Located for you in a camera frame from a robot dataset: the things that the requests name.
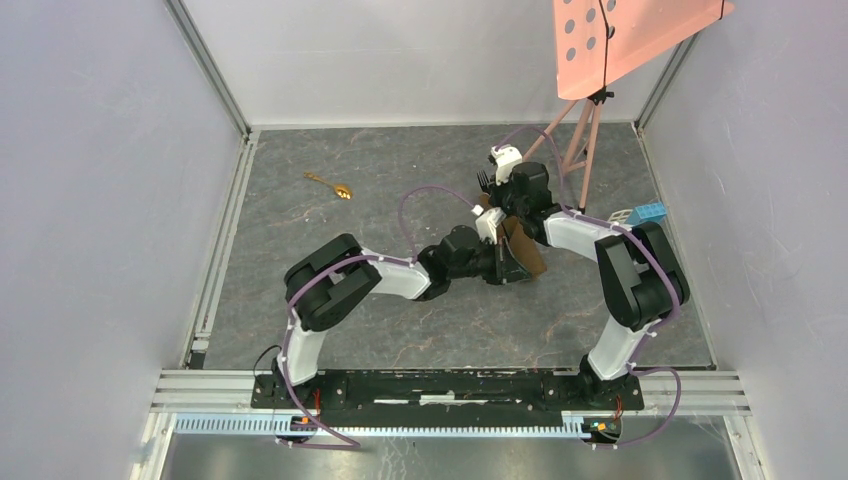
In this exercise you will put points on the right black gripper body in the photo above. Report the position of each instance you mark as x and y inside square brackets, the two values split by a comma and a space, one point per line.
[505, 197]

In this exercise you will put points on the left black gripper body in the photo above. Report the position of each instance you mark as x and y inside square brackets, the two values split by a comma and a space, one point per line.
[482, 263]

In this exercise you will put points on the brown cloth napkin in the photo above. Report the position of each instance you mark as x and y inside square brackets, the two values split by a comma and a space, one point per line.
[521, 244]

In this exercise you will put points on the gold spoon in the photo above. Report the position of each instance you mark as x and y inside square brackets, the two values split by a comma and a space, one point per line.
[341, 190]

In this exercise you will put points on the black fork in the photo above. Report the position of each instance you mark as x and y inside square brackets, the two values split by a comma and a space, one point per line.
[487, 183]

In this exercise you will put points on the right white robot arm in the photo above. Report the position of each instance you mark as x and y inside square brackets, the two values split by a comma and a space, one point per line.
[642, 281]

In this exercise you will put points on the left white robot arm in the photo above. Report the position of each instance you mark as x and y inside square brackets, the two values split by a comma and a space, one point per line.
[327, 285]

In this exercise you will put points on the colourful toy block structure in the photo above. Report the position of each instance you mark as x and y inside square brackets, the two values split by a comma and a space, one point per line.
[653, 212]

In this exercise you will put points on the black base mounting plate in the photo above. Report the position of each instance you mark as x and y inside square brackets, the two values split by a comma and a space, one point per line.
[447, 398]

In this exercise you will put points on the pink music stand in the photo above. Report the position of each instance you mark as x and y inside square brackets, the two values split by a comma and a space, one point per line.
[598, 43]

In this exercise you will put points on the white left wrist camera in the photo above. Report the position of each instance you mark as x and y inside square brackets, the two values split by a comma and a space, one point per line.
[487, 222]

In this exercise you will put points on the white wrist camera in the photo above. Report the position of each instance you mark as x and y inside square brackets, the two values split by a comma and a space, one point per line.
[487, 222]
[505, 158]

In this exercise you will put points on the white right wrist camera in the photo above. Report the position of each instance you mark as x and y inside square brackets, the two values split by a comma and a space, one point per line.
[505, 158]

